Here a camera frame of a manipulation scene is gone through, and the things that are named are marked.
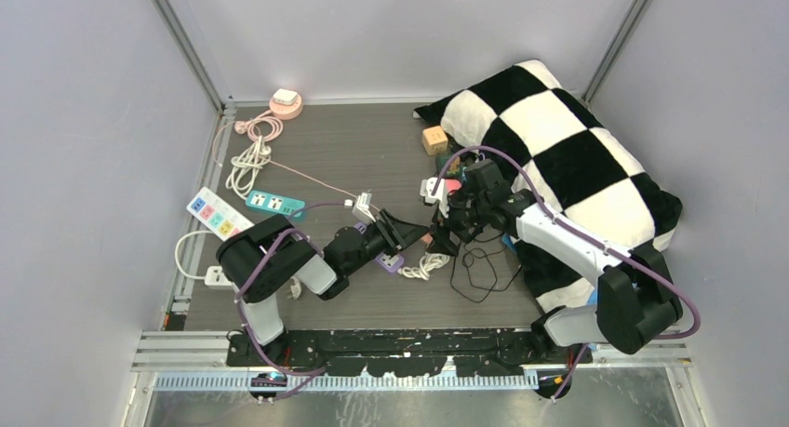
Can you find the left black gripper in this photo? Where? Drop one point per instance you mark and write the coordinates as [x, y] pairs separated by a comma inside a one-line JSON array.
[[396, 233]]

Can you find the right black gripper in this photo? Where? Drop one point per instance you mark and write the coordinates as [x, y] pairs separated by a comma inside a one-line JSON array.
[[441, 241]]

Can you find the purple power strip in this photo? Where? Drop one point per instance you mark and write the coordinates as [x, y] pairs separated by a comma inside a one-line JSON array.
[[389, 263]]

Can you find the pink plug adapter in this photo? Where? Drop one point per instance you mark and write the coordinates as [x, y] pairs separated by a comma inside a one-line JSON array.
[[452, 185]]

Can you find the teal usb power strip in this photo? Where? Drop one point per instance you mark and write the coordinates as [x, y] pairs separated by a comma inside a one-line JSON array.
[[275, 204]]

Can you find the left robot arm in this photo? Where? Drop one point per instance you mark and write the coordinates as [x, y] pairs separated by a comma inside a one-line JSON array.
[[261, 259]]

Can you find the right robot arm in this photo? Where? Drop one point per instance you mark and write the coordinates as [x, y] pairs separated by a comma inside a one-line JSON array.
[[636, 298]]

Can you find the dark green cube socket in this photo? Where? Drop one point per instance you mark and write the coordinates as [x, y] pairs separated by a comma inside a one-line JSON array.
[[452, 167]]

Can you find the orange cube socket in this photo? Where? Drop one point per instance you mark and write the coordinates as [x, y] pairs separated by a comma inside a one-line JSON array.
[[434, 140]]

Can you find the pink round socket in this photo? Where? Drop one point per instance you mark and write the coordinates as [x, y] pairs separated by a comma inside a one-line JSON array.
[[286, 112]]

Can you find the checkered black white pillow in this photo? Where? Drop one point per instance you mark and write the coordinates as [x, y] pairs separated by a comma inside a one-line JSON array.
[[575, 164]]

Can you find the white colourful power strip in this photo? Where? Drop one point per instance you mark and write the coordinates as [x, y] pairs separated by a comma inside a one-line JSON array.
[[219, 217]]

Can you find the white charger block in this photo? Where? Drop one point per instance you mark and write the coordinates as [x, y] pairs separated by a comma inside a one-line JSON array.
[[285, 97]]

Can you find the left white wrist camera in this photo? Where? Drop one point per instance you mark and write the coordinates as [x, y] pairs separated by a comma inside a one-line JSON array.
[[362, 208]]

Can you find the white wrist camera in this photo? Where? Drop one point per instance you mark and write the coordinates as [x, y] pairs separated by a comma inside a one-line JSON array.
[[362, 208], [434, 193]]

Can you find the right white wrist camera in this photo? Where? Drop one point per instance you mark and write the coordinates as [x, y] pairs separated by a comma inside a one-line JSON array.
[[434, 193]]

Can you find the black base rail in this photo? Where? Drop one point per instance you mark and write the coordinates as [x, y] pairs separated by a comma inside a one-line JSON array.
[[405, 353]]

